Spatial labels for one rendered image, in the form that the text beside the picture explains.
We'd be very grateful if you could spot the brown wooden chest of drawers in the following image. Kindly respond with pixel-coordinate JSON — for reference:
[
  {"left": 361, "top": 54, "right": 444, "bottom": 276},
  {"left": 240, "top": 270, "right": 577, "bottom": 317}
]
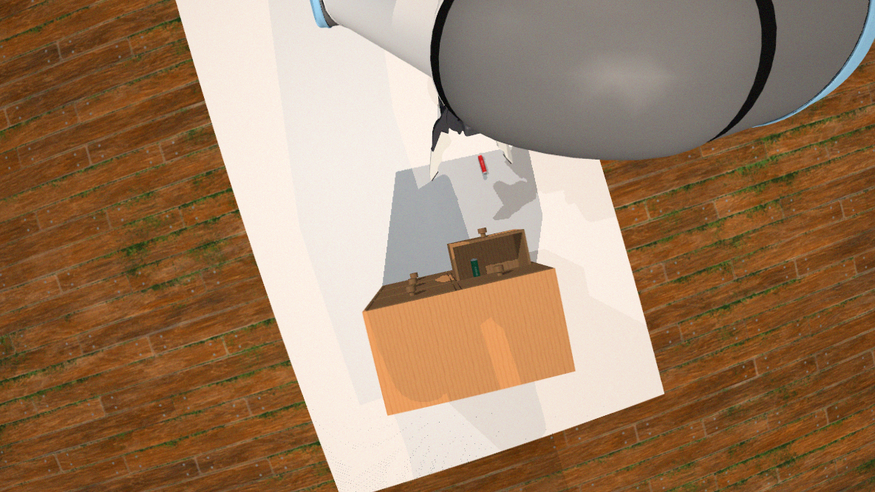
[{"left": 362, "top": 262, "right": 576, "bottom": 416}]

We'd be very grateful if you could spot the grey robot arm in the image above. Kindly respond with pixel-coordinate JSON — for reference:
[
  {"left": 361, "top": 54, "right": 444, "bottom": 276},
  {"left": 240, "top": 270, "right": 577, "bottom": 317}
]
[{"left": 310, "top": 0, "right": 875, "bottom": 160}]

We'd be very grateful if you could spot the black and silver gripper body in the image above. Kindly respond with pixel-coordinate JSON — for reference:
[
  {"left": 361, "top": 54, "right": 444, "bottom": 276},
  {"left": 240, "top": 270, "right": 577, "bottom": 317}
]
[{"left": 438, "top": 96, "right": 463, "bottom": 134}]

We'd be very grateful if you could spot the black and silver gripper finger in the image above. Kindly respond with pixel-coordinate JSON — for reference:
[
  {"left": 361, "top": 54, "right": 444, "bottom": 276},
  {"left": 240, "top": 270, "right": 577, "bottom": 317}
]
[
  {"left": 429, "top": 112, "right": 452, "bottom": 181},
  {"left": 496, "top": 141, "right": 513, "bottom": 164}
]

